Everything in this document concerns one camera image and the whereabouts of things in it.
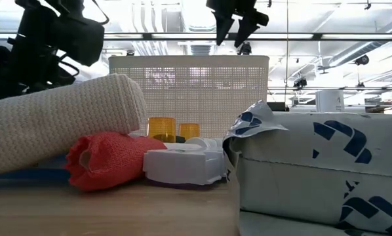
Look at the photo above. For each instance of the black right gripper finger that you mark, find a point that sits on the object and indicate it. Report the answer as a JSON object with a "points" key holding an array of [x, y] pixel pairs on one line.
{"points": [[250, 24], [223, 27]]}

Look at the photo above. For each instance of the beige elastic bandage roll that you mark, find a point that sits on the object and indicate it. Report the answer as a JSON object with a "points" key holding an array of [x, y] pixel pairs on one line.
{"points": [[58, 118]]}

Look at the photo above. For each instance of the amber pill bottle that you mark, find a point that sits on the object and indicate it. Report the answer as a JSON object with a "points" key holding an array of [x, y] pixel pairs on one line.
{"points": [[189, 130], [161, 128]]}

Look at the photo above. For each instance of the red mesh bandage roll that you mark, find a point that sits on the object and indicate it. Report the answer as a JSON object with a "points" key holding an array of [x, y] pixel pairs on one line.
{"points": [[114, 157]]}

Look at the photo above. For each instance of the long white plastic box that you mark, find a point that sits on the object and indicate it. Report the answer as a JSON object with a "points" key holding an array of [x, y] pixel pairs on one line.
{"points": [[183, 165]]}

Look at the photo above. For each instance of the blue first aid kit box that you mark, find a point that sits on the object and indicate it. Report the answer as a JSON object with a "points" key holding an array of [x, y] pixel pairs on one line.
{"points": [[25, 172]]}

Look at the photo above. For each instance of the white blue-patterned pouch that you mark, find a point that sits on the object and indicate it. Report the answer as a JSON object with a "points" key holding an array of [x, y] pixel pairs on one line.
{"points": [[314, 170]]}

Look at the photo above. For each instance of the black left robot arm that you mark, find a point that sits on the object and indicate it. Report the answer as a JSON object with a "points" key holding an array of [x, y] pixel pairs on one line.
{"points": [[29, 65]]}

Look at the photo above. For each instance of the white perforated plastic basket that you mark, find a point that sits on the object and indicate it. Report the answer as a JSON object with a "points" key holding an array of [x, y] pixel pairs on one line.
{"points": [[189, 91]]}

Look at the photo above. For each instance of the thin vertical pole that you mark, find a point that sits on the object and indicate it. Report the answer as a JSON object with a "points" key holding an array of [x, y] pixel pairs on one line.
{"points": [[287, 65]]}

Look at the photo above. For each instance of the black ceiling spotlight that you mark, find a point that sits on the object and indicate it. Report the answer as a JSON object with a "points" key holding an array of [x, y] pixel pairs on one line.
{"points": [[362, 60], [300, 82]]}

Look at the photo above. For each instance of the white cylindrical container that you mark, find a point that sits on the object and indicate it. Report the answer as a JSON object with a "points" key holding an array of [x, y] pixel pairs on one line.
{"points": [[329, 101]]}

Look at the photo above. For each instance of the black clamp under rail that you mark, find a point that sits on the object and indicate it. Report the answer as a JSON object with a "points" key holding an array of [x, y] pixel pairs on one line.
{"points": [[245, 49]]}

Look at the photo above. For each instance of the black horizontal overhead rail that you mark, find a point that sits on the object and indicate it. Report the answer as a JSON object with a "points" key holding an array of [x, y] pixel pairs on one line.
{"points": [[314, 36]]}

